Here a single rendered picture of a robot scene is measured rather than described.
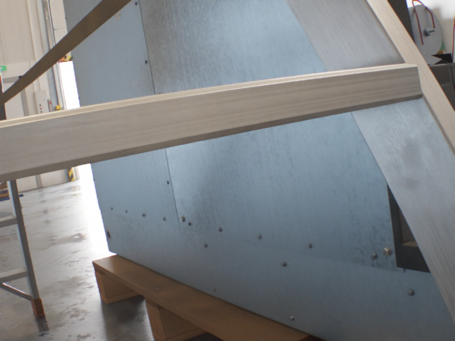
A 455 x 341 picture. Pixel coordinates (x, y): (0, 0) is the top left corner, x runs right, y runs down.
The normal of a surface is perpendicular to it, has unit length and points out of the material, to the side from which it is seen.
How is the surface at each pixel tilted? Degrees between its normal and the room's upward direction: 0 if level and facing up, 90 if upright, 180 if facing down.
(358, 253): 90
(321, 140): 90
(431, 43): 90
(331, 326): 90
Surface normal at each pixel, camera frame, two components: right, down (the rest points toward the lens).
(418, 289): -0.86, 0.19
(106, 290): 0.47, -0.02
